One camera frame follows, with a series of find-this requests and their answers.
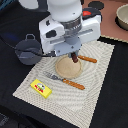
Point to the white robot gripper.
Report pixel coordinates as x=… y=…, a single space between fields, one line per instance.
x=67 y=37

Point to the yellow toy butter box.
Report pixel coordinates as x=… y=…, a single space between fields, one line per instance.
x=41 y=88

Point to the round wooden plate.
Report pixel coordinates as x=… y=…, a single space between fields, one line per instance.
x=66 y=68

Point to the beige woven placemat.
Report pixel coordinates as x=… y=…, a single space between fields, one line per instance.
x=65 y=93

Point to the black tablecloth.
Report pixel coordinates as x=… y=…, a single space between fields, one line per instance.
x=112 y=107

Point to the black burner disc rear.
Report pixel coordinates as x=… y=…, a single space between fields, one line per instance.
x=96 y=4

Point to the wooden handled toy fork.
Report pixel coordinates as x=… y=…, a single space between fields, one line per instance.
x=54 y=77

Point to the reddish brown toy sausage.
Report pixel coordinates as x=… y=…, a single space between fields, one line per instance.
x=74 y=57

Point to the red toy tomato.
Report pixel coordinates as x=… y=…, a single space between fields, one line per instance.
x=86 y=13

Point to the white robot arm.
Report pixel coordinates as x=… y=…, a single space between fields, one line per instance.
x=60 y=10

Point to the dark grey toy pot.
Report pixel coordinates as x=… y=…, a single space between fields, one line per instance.
x=29 y=50

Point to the pink toy stove board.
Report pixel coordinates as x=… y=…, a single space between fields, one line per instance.
x=109 y=28

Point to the wooden handled toy knife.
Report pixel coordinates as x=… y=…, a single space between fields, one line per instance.
x=87 y=59

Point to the grey toy frying pan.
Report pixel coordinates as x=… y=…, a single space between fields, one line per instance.
x=94 y=11

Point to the beige bowl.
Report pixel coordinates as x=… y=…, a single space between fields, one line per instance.
x=122 y=16

